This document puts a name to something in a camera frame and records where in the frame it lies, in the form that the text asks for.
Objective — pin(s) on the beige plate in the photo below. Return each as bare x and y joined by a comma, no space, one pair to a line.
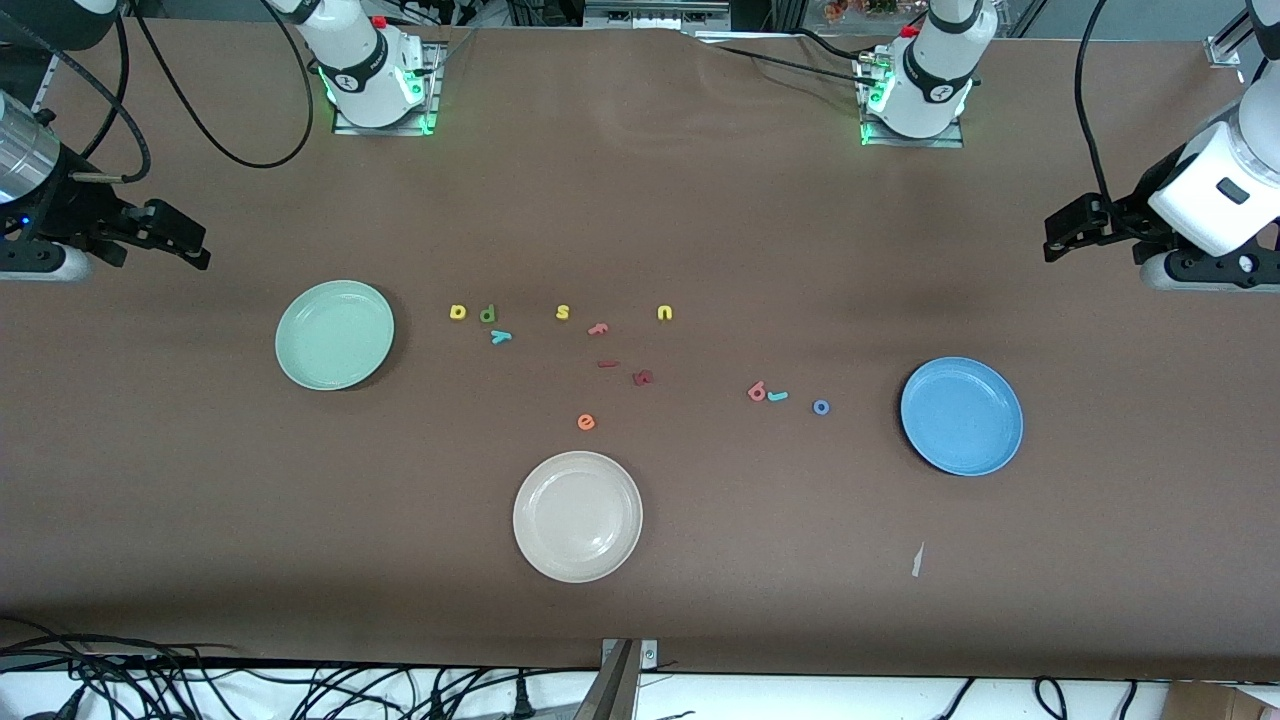
578,517

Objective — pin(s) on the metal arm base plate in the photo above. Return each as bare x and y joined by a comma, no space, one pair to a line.
385,131
915,143

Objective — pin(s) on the black power plug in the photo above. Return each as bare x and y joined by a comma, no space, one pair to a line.
520,700

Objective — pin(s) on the small metal table bracket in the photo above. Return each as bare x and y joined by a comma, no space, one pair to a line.
648,655

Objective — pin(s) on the orange colourful background objects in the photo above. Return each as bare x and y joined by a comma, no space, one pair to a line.
860,8

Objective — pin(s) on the blue plate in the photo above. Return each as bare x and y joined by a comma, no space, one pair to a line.
961,416

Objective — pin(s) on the brown table cover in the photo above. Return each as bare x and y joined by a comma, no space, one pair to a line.
700,200

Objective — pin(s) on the white paper scrap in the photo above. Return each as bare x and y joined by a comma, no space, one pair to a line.
917,560

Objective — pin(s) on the aluminium frame rail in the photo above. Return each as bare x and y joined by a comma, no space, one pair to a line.
1222,50
45,90

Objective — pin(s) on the grey metal frame unit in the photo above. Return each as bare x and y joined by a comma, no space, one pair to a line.
650,15

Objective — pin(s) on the brown cardboard box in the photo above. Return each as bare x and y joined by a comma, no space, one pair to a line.
1210,705

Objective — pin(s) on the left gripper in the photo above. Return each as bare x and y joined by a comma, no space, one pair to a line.
1127,217

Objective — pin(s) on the pink letter b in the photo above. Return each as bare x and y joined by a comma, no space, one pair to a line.
757,391

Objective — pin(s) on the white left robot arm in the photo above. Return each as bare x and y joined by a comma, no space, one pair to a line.
935,70

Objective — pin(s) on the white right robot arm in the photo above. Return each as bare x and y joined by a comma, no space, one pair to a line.
365,70

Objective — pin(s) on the grey metal profile leg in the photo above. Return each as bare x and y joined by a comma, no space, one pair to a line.
610,695

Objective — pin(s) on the green plate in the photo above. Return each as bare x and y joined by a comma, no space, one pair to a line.
335,335

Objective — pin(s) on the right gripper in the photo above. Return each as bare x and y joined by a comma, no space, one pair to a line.
72,212

